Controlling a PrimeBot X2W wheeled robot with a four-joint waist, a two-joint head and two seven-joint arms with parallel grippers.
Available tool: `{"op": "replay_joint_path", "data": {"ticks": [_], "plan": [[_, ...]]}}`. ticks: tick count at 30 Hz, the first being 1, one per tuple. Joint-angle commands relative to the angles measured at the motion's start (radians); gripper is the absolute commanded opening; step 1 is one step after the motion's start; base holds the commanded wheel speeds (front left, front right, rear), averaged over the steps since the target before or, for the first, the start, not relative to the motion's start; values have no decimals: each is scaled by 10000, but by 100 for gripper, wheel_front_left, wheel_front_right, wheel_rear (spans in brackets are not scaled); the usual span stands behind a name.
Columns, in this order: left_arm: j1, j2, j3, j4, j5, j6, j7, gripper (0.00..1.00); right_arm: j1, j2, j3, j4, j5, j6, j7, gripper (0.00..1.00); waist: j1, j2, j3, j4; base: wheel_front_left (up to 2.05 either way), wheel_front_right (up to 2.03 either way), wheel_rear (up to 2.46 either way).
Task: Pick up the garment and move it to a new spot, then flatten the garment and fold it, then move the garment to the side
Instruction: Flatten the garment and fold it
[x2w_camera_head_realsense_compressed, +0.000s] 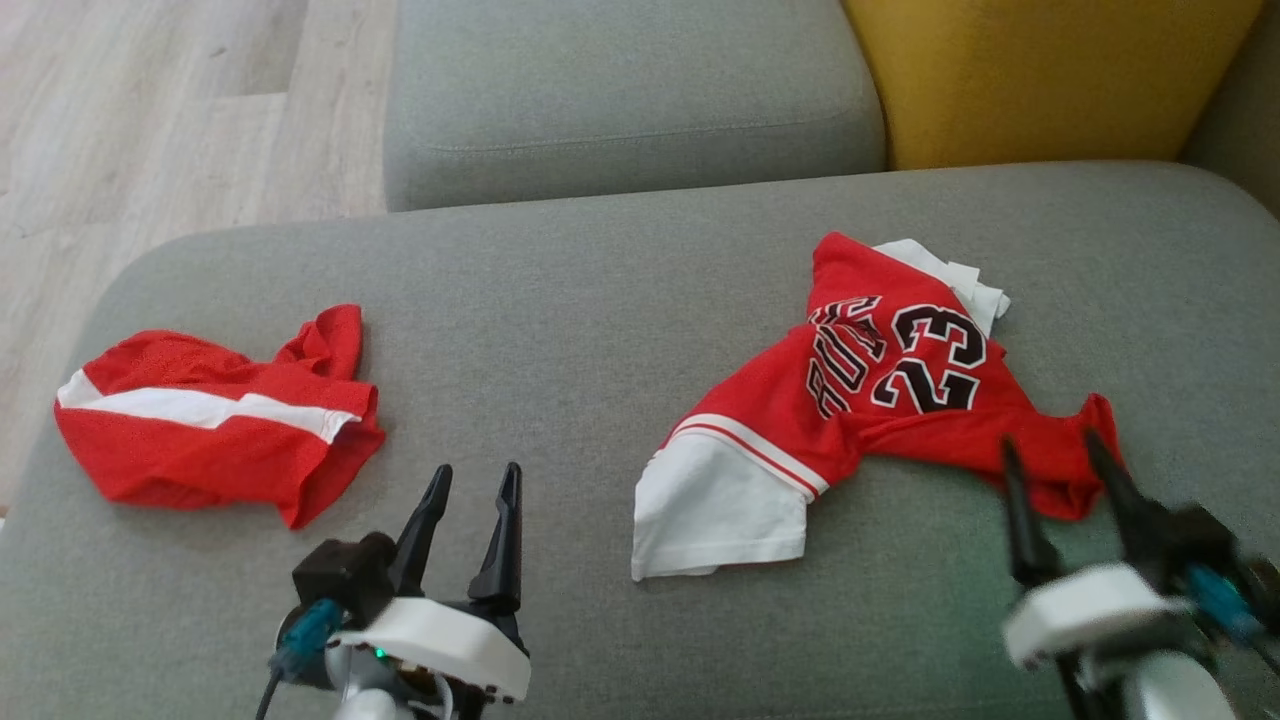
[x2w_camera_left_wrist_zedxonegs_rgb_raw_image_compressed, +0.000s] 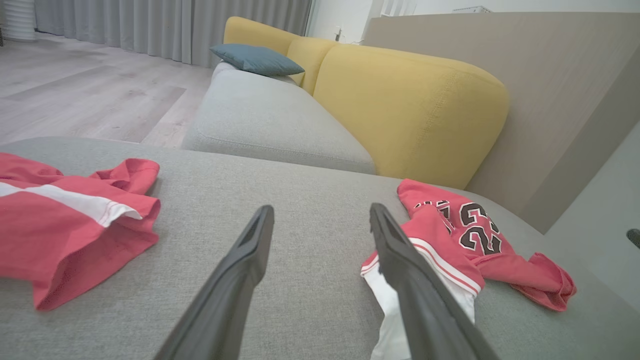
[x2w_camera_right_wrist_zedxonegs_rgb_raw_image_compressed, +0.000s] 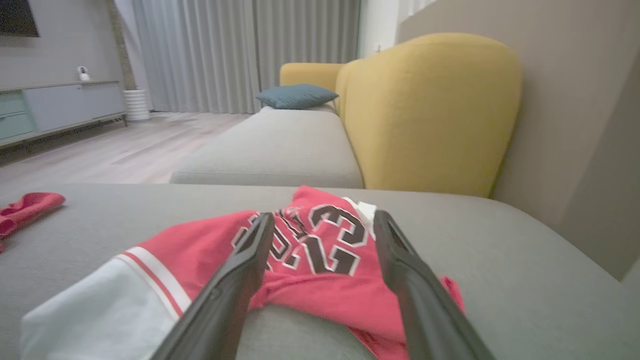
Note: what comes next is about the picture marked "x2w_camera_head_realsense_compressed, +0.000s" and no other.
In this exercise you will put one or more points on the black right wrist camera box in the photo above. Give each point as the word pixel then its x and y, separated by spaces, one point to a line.
pixel 1205 535

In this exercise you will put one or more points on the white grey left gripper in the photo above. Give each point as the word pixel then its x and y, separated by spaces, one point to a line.
pixel 440 640

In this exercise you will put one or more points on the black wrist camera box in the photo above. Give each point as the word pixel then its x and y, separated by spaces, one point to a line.
pixel 345 580
pixel 1205 535

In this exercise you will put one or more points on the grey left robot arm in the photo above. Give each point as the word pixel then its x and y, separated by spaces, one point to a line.
pixel 365 700

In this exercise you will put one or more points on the red white number 23 jersey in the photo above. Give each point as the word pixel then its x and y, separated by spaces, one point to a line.
pixel 780 420

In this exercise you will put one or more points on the red shorts with white stripe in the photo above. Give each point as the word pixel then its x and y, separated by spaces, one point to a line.
pixel 200 450

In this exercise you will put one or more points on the grey sofa seat cushion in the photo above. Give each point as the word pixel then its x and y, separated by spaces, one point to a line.
pixel 620 90

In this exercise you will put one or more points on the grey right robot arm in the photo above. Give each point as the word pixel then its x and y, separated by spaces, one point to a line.
pixel 1170 698

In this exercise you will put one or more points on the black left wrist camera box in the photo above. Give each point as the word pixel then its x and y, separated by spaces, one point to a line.
pixel 345 580

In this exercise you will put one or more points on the large grey sofa chaise seat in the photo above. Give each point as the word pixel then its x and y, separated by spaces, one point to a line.
pixel 550 330

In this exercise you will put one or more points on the large yellow sofa back cushion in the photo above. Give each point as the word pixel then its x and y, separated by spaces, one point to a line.
pixel 1040 70

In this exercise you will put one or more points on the grey sofa back cushion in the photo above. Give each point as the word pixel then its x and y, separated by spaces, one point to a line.
pixel 1245 130

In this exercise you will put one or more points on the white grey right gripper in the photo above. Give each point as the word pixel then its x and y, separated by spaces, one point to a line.
pixel 1090 615

